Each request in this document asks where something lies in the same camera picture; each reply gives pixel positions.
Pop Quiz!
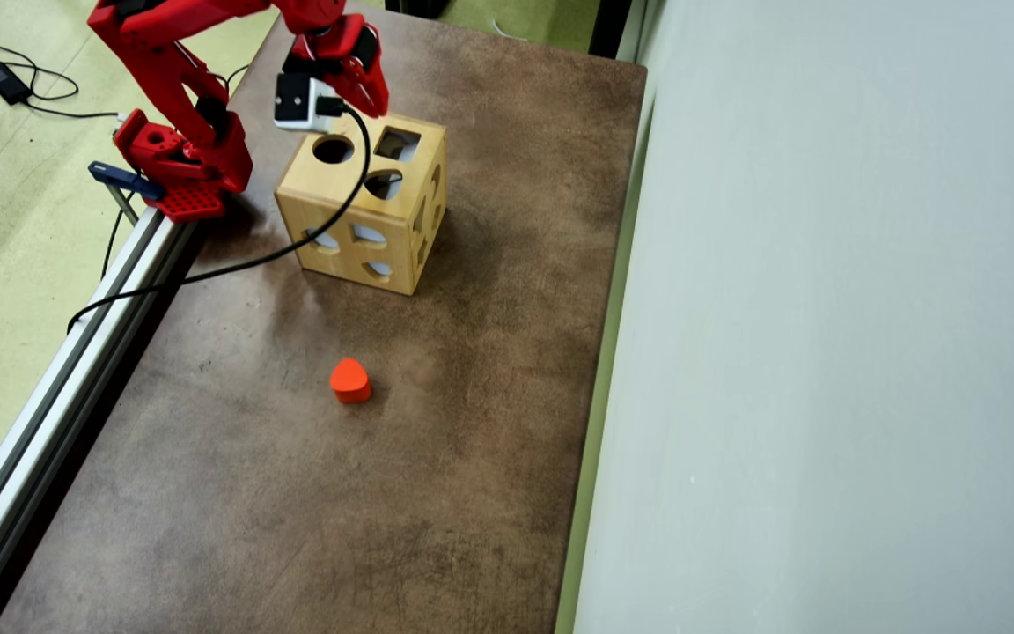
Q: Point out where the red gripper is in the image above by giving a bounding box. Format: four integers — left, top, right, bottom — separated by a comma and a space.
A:
283, 16, 390, 120

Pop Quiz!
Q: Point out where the wooden shape sorter box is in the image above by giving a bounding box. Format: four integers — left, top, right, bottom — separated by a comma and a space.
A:
275, 97, 448, 297

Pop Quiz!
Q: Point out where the black floor object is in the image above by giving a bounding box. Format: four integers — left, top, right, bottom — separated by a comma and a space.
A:
384, 0, 452, 19

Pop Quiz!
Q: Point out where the blue clamp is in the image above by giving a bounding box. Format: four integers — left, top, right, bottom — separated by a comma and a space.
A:
89, 161, 165, 226

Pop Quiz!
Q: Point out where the orange rounded triangular block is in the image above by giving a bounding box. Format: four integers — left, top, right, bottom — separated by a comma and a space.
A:
329, 358, 373, 405

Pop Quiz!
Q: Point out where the black power adapter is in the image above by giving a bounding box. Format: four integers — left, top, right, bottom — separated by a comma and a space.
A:
0, 62, 33, 107

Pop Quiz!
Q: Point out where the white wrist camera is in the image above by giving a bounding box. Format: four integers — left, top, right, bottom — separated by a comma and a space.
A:
276, 74, 343, 134

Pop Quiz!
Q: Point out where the black camera cable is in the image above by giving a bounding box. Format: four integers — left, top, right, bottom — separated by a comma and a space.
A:
67, 100, 374, 334

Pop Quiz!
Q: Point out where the black vertical post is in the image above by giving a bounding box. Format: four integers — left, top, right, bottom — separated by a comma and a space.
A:
589, 0, 633, 59

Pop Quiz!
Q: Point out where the black adapter cable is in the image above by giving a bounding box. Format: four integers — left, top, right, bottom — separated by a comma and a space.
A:
0, 44, 121, 121

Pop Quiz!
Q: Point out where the aluminium profile rail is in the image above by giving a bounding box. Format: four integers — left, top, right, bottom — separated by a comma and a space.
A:
0, 207, 200, 634

